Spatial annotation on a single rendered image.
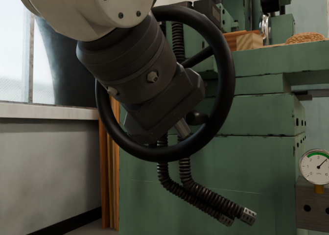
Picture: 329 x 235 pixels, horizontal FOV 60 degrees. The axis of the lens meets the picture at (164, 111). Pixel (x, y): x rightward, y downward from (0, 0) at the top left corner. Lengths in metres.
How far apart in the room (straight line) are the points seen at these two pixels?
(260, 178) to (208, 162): 0.12
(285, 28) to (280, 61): 0.36
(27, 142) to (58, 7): 1.67
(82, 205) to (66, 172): 0.31
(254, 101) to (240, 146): 0.10
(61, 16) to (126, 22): 0.06
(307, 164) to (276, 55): 0.23
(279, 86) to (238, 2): 0.42
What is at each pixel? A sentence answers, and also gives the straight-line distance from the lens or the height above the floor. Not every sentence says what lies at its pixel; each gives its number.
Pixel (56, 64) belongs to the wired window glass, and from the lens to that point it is 2.16.
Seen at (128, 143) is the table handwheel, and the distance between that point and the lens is 0.55.
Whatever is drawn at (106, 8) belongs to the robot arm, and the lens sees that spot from 0.22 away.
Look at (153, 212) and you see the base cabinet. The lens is 0.76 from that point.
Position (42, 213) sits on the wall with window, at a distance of 2.04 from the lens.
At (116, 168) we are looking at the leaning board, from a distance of 2.07.
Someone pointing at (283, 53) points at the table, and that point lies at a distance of 0.65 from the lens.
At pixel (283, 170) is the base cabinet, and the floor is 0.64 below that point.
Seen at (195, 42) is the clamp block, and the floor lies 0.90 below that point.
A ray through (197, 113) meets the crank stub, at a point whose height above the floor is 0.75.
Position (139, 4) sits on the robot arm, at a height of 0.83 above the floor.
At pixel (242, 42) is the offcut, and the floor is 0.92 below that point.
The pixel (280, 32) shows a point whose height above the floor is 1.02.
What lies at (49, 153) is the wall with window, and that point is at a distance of 2.00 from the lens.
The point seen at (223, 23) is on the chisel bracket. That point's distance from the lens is 0.84.
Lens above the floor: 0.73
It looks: 3 degrees up
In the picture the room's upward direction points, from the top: straight up
